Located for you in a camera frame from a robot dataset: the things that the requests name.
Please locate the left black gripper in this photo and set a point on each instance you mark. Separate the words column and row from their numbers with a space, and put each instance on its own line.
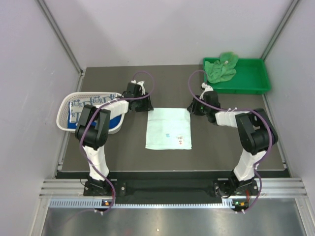
column 147, row 105

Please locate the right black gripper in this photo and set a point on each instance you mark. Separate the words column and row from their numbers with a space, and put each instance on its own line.
column 193, row 107

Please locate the green towel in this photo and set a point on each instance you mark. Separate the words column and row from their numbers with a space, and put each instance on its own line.
column 222, row 69

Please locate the white blue patterned towel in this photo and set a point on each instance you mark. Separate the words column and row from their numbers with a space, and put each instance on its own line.
column 76, row 104

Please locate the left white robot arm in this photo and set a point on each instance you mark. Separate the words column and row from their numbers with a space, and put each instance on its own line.
column 93, row 130

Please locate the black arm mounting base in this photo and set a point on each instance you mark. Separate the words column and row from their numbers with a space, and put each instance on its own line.
column 177, row 187

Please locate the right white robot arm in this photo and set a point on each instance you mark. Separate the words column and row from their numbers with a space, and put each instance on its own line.
column 255, row 131

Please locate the green plastic bin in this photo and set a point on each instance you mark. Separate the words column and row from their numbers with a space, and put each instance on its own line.
column 251, row 78

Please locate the white perforated plastic basket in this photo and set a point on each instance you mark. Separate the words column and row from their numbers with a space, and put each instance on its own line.
column 62, row 115

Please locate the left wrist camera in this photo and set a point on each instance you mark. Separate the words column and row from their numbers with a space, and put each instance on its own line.
column 141, row 84

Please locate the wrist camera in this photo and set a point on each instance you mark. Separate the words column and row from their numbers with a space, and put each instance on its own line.
column 141, row 84
column 205, row 88

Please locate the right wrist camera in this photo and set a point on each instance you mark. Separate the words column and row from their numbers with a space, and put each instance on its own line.
column 205, row 88

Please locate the grey slotted cable duct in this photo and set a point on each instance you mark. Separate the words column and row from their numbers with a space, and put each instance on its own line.
column 101, row 203

